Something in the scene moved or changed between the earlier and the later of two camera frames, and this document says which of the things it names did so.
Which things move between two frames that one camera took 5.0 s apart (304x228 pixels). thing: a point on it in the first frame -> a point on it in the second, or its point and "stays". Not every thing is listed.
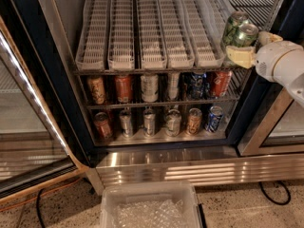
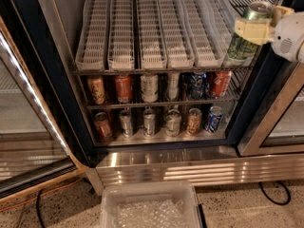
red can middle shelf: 219,83 stays
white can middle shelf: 149,87 stays
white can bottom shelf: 173,123 stays
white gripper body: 270,60 -> 287,35
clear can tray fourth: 178,48 stays
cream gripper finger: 266,37 -> 279,11
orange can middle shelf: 123,87 stays
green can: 247,34 -> 258,10
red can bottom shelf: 103,124 stays
